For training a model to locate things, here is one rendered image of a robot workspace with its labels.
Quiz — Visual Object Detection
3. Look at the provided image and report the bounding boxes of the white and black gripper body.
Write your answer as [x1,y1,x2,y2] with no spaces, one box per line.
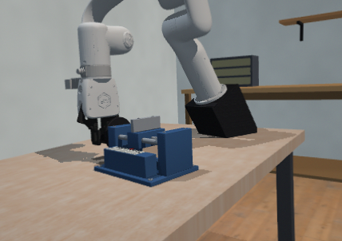
[78,77,120,119]

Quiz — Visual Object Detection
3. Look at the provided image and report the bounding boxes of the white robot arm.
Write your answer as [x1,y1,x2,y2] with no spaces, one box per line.
[65,0,227,105]

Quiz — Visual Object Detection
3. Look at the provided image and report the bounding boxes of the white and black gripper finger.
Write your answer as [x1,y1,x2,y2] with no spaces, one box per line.
[99,115,119,144]
[77,106,101,145]

